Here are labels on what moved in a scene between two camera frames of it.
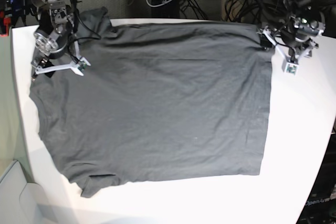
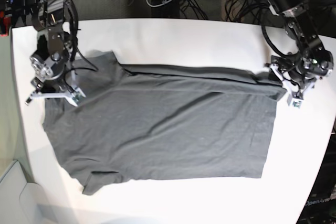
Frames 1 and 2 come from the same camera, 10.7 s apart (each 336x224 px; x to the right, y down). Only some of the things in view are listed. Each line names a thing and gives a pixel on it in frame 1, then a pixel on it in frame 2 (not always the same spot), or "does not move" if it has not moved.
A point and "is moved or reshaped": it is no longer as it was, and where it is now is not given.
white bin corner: (21, 202) does not move
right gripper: (299, 48) -> (298, 77)
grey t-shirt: (158, 100) is moved or reshaped
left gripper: (49, 64) -> (56, 85)
